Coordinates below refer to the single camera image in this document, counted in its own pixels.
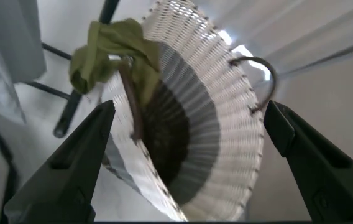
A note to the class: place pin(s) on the black clothes rack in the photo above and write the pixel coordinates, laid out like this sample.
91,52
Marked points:
67,115

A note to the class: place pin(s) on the white curtain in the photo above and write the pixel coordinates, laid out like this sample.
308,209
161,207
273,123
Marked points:
257,15

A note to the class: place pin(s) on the white laundry basket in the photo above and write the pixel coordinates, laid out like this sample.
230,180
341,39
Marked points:
232,146

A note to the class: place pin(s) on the green garment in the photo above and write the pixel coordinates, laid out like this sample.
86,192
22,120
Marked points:
117,37

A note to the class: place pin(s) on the pale grey shorts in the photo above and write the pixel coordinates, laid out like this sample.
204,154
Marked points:
8,40

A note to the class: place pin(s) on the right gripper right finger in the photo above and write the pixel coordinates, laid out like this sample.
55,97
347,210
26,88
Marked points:
328,174

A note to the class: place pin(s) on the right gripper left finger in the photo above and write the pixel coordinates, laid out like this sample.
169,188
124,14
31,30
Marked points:
67,174

